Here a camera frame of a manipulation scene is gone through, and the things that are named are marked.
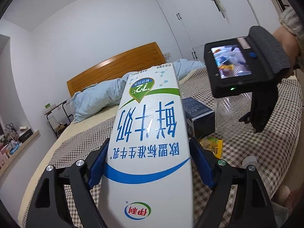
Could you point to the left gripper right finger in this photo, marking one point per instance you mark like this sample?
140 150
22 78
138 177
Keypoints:
252 206

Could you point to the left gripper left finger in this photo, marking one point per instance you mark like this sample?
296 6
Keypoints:
61 189

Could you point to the clear plastic water bottle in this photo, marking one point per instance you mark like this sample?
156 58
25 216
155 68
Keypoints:
251 163

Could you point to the clear plastic clamshell container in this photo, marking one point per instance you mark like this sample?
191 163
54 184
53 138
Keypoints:
228 111

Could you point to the dark blue cardboard box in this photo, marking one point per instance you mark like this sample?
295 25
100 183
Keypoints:
199 118

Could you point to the white milk carton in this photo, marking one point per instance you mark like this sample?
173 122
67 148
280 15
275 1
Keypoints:
147 180

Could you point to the person right hand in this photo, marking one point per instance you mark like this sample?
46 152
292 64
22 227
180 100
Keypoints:
290 46

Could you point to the brown checkered bedspread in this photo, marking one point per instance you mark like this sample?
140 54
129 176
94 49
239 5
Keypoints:
274 148

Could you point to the wooden window sill shelf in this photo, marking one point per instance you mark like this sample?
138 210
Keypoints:
15 154

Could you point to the bag hanging on wardrobe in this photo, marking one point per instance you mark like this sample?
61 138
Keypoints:
221 9

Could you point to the white built-in wardrobe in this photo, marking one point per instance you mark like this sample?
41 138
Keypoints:
194 23

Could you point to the yellow snack packet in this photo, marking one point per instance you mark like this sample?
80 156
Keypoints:
214 145

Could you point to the black metal side rack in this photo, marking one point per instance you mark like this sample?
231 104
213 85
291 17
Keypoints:
59 116

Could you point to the light blue duvet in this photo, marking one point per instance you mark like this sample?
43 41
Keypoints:
94 98

